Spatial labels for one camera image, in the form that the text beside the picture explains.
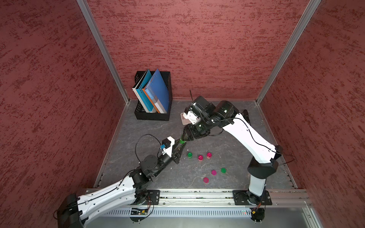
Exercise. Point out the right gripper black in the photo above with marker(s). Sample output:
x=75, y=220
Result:
x=192, y=131

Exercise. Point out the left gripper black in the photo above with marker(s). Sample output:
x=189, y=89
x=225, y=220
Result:
x=177, y=154

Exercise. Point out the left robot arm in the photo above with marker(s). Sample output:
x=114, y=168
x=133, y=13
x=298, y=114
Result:
x=77, y=211

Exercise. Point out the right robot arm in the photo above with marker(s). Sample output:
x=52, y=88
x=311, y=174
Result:
x=204, y=116

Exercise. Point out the pink paint jar right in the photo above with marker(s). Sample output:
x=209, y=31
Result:
x=209, y=155

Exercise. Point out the pink lid front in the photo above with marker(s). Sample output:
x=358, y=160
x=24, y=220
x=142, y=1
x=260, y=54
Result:
x=206, y=180

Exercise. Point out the pink calculator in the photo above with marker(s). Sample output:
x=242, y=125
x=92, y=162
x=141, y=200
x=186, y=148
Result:
x=184, y=120

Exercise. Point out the black mesh file holder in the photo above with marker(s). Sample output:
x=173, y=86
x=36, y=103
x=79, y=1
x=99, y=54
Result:
x=140, y=112

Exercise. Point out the blue book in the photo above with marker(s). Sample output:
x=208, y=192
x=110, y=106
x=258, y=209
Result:
x=157, y=93

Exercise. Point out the black stapler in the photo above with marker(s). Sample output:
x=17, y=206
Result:
x=246, y=115

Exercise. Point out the orange spine book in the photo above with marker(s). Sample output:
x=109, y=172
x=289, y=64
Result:
x=155, y=109

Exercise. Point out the teal book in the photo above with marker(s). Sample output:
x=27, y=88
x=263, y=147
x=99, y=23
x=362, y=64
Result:
x=141, y=80

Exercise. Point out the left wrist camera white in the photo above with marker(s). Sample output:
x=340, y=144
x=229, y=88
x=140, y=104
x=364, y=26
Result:
x=167, y=146

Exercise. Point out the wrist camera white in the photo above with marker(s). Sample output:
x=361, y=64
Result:
x=167, y=146
x=191, y=116

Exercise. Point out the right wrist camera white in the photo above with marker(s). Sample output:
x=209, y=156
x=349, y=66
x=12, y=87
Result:
x=191, y=116

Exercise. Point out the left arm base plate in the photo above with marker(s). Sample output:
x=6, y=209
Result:
x=151, y=197

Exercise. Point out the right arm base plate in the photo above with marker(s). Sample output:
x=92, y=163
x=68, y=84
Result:
x=246, y=198

